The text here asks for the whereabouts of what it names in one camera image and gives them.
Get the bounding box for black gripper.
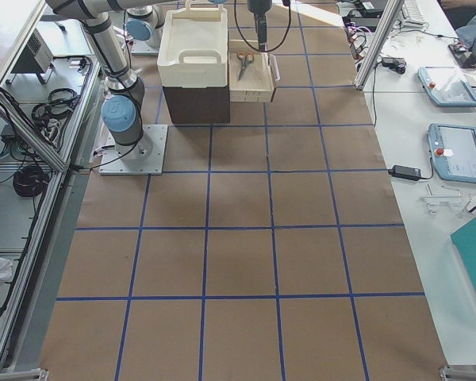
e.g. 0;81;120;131
247;0;272;52

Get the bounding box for white drawer handle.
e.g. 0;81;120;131
269;54;281;83

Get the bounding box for grey orange scissors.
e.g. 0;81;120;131
236;51;255;81

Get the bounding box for wooden drawer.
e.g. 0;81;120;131
228;40;277;102

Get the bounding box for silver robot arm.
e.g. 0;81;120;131
123;0;272;54
47;1;161;149

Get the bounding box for cream plastic tray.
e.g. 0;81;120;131
157;1;228;88

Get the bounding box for blue teach pendant far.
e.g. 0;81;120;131
417;67;476;107

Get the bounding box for blue teach pendant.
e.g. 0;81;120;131
427;123;476;183
417;67;476;107

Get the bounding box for black power adapter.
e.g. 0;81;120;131
388;165;422;181

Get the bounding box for grey electronics box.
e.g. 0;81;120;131
11;29;54;75

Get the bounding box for blue teach pendant near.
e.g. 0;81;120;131
427;123;476;183

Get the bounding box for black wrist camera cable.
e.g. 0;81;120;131
232;0;293;53

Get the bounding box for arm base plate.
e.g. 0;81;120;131
131;40;159;56
98;125;169;175

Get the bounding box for aluminium frame post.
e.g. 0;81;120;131
355;0;404;90

